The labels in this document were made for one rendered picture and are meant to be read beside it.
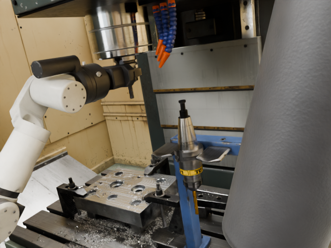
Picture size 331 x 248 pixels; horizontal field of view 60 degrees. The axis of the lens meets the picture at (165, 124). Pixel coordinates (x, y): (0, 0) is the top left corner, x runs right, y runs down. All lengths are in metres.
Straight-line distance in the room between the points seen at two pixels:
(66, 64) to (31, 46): 1.20
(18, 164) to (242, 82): 0.80
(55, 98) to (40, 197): 1.12
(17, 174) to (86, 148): 1.47
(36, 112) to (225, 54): 0.71
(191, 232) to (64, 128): 1.31
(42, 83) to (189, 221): 0.48
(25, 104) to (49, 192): 1.08
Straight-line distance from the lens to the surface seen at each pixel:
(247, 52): 1.08
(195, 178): 0.63
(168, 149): 0.64
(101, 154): 2.15
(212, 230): 0.91
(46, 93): 0.61
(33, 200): 1.65
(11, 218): 0.58
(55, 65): 0.62
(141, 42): 0.74
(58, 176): 1.78
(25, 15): 0.74
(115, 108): 2.04
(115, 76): 0.70
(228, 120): 1.17
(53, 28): 1.93
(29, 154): 0.60
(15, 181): 0.60
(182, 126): 0.59
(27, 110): 0.65
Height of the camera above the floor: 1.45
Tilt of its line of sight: 16 degrees down
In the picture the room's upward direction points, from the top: 9 degrees counter-clockwise
